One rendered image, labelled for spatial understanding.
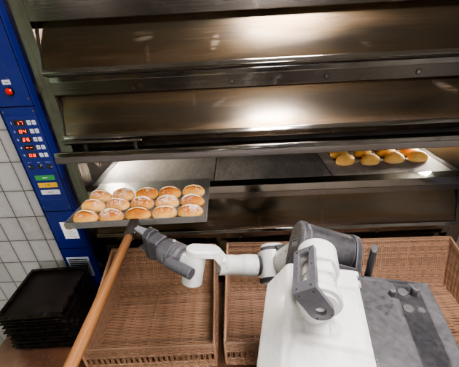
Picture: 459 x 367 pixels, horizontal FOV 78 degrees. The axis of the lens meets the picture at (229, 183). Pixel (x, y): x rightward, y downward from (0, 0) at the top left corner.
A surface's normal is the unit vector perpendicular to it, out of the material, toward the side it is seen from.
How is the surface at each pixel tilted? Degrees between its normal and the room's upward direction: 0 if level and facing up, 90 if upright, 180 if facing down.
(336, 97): 70
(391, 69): 90
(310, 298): 90
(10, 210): 90
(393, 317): 0
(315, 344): 0
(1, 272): 90
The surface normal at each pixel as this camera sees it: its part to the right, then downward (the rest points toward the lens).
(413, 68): 0.00, 0.48
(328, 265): -0.05, -0.88
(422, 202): -0.02, 0.15
